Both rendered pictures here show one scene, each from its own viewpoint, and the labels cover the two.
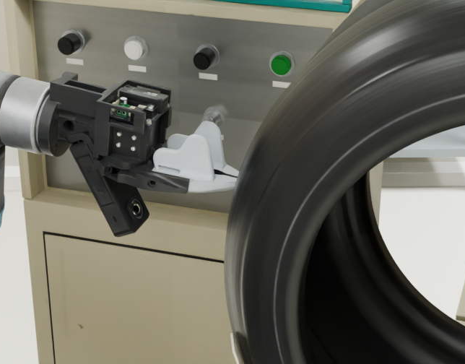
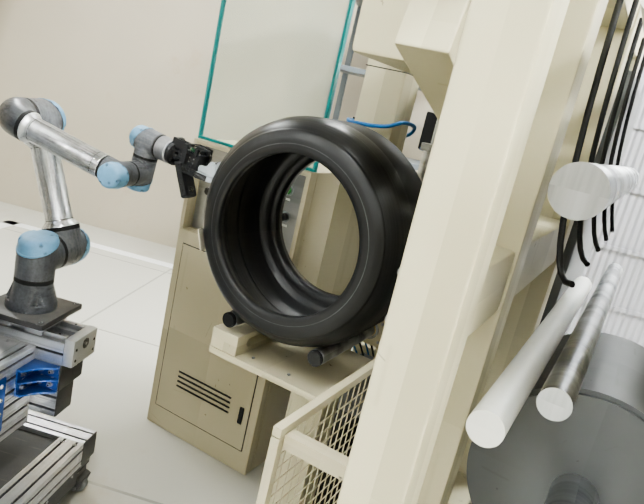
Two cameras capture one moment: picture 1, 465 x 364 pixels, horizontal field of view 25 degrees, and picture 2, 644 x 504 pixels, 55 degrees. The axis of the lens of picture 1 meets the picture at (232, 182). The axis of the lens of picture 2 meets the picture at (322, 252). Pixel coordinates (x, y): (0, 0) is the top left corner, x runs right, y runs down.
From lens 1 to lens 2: 0.93 m
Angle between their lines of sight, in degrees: 13
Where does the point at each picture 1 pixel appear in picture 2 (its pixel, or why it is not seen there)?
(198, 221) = not seen: hidden behind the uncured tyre
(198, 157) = (211, 169)
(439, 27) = (276, 124)
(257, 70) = not seen: hidden behind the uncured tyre
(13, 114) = (159, 144)
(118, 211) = (183, 187)
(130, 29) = not seen: hidden behind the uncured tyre
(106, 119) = (186, 150)
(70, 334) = (182, 291)
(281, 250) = (218, 191)
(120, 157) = (187, 165)
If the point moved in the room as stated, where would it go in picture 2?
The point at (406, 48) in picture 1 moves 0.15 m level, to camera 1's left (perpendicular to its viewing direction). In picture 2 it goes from (266, 129) to (210, 115)
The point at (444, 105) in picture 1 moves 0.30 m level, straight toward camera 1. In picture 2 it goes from (269, 146) to (202, 144)
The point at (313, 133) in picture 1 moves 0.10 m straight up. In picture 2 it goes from (235, 152) to (242, 113)
